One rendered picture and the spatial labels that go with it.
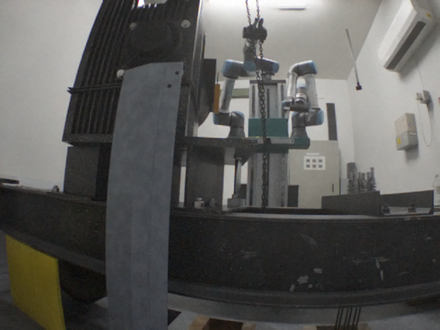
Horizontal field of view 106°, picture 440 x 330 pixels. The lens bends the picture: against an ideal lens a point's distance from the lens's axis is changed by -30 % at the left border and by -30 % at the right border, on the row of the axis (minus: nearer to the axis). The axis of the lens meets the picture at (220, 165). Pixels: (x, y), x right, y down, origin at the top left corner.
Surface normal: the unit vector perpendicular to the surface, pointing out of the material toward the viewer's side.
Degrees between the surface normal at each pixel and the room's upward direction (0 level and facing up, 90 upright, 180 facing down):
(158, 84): 90
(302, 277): 90
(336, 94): 90
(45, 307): 90
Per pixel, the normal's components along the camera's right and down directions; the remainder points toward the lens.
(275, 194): -0.22, -0.15
